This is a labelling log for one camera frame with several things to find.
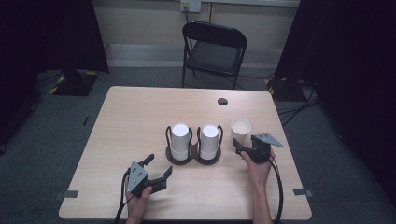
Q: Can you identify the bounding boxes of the black floor cables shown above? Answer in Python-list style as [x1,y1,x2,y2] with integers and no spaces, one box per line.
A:
[276,79,321,127]

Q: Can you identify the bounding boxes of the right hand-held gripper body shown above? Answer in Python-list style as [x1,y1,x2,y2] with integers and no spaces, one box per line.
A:
[248,133,285,164]

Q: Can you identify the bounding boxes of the person's left hand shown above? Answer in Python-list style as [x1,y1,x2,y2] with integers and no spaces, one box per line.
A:
[124,178,154,224]

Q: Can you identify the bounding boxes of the black stand base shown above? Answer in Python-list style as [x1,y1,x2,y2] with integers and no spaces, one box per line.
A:
[49,68,100,97]
[264,77,301,103]

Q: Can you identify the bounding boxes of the right hand-held gripper cable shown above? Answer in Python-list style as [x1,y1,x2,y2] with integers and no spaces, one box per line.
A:
[268,157,285,224]

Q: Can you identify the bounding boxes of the black folding chair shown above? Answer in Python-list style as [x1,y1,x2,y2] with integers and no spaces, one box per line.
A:
[181,21,248,91]

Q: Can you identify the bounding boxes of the dark double cup holder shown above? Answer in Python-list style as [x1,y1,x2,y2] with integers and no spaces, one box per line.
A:
[164,124,224,166]

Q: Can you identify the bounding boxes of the white paper cup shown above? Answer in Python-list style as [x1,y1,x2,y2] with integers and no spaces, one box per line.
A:
[230,118,252,146]

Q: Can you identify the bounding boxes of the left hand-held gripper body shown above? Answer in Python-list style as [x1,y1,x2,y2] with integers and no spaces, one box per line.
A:
[123,161,154,199]

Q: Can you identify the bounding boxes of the left hand-held gripper cable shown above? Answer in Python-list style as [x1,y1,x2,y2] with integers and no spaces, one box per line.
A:
[114,169,131,224]

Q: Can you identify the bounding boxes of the hand-held gripper cable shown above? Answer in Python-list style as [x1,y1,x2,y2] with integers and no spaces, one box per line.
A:
[114,169,131,224]
[268,157,285,224]

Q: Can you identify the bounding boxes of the person's right hand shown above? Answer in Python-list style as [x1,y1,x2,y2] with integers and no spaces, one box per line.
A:
[240,148,277,187]

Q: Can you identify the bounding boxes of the dark curtain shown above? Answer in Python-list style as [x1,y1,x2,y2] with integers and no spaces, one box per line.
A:
[274,0,396,200]
[0,0,110,150]

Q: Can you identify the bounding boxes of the white wall socket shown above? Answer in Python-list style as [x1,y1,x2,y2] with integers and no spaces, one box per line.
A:
[180,0,203,14]

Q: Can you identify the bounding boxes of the grey tape strip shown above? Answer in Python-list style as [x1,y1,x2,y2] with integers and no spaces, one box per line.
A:
[53,189,79,201]
[292,188,314,199]

